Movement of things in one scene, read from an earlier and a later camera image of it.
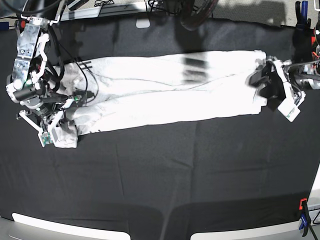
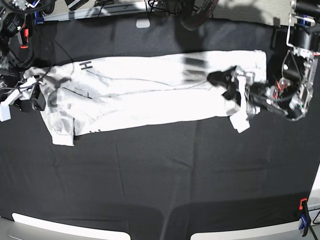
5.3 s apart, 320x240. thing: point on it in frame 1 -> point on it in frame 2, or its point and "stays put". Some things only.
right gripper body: (290, 77) -> (256, 93)
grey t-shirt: (114, 92) stays put
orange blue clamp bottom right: (305, 216) stays put
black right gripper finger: (274, 92) -> (232, 93)
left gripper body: (42, 106) -> (26, 86)
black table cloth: (250, 173) stays put
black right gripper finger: (258, 78) -> (221, 78)
